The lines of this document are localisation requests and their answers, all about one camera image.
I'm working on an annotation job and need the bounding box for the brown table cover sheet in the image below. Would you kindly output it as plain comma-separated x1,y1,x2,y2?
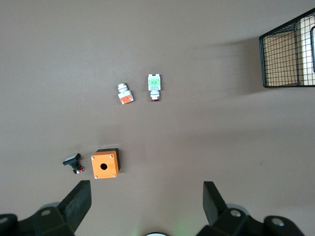
0,0,315,236

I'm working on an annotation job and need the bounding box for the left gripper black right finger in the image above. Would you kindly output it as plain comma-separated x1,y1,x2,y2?
196,181,306,236

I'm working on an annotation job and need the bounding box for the white button orange contact block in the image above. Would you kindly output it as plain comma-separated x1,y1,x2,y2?
116,82,135,106

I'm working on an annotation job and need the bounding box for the black red push button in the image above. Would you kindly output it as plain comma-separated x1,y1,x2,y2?
62,153,87,175

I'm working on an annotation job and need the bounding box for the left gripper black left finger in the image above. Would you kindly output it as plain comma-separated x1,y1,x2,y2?
0,180,92,236

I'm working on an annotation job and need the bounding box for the wooden board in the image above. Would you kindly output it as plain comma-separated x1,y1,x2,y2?
265,18,315,86

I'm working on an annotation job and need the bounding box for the orange button enclosure box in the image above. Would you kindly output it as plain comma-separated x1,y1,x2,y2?
91,147,122,179

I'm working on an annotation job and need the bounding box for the black wire mesh basket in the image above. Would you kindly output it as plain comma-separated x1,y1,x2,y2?
258,7,315,89

